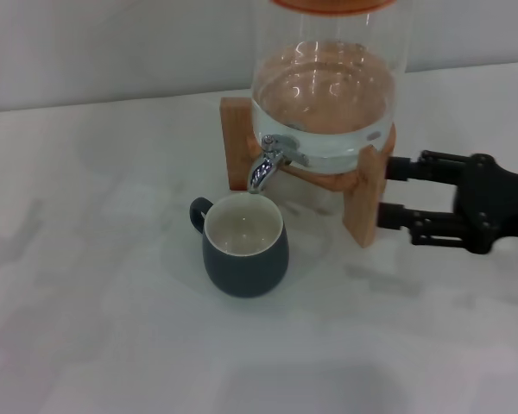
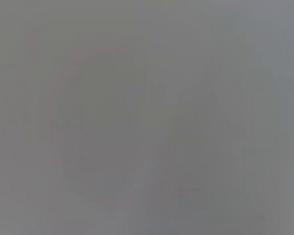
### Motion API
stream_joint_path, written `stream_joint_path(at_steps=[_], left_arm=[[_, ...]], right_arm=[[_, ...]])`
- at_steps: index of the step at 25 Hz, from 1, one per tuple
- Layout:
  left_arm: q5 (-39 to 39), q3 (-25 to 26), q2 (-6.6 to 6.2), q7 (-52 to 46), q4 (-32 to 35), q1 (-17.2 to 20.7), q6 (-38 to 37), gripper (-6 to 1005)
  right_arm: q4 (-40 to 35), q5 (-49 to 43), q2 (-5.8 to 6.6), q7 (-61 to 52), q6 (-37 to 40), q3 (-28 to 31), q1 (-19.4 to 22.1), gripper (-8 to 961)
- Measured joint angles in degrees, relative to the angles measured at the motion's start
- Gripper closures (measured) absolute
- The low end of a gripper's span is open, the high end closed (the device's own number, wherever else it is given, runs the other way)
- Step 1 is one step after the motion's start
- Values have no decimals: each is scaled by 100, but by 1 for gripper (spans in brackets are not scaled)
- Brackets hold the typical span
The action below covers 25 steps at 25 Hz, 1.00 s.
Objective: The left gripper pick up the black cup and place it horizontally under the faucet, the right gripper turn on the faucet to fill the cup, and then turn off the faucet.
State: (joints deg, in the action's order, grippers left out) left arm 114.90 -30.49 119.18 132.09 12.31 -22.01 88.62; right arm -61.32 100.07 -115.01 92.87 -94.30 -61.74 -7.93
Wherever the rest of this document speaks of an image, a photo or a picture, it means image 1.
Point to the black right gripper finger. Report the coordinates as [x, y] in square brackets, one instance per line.
[431, 168]
[427, 228]

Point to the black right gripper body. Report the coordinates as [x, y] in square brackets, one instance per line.
[492, 202]

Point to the dark grey ceramic cup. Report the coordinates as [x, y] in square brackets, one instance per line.
[246, 271]

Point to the chrome dispenser faucet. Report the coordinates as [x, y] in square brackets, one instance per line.
[263, 170]

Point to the wooden dispenser stand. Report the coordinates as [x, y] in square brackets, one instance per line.
[364, 207]

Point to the glass water dispenser jar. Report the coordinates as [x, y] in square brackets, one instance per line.
[328, 64]

